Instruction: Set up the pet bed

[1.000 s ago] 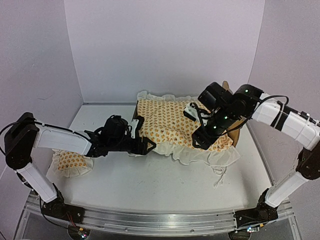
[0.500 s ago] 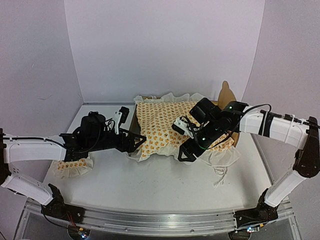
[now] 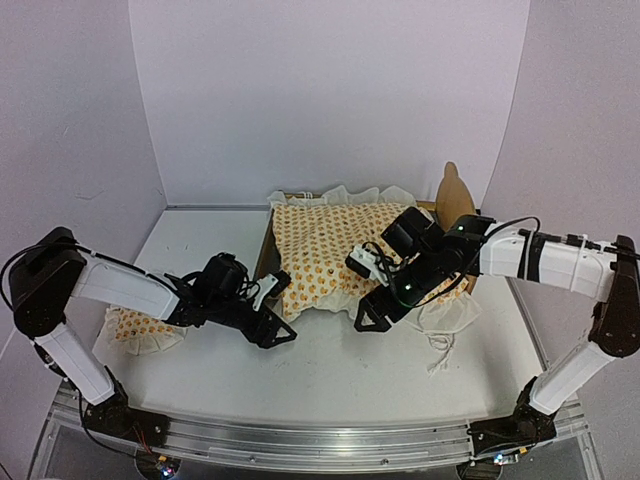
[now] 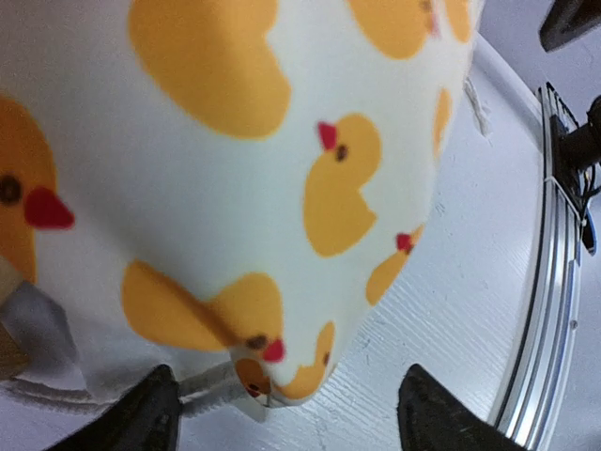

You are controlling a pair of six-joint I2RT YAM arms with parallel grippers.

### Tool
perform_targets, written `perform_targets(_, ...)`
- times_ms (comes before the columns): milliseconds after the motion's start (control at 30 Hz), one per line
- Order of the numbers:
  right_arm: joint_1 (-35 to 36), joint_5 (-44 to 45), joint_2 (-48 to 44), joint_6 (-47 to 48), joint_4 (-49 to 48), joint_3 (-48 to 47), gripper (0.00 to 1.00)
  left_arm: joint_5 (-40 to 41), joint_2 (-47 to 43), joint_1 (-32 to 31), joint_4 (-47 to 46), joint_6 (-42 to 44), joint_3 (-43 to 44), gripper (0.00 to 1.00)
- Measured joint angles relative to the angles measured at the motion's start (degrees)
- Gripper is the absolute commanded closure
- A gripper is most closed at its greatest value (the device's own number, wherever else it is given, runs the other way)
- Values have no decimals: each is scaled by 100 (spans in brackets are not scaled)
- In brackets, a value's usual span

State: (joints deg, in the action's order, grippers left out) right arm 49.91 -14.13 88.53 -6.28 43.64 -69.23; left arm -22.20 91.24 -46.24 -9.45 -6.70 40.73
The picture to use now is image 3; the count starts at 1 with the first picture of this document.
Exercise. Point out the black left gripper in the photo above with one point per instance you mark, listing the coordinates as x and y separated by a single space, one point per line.
265 340

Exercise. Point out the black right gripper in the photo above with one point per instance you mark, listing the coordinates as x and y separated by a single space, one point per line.
378 309

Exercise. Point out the wooden pet bed frame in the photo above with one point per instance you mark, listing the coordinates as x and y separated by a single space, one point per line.
453 200

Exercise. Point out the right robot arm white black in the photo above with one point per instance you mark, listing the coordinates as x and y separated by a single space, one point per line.
569 271

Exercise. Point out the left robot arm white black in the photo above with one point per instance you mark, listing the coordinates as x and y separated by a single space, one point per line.
39 281

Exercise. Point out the small duck print pillow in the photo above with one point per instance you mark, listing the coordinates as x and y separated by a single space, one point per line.
134 333

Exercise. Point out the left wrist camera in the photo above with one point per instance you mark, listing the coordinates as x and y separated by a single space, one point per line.
270 285

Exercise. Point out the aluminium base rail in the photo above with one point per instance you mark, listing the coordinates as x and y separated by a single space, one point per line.
199 447

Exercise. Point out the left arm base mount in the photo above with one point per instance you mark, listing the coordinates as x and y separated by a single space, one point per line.
114 417

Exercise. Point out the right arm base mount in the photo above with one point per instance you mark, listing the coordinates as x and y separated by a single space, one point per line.
525 427

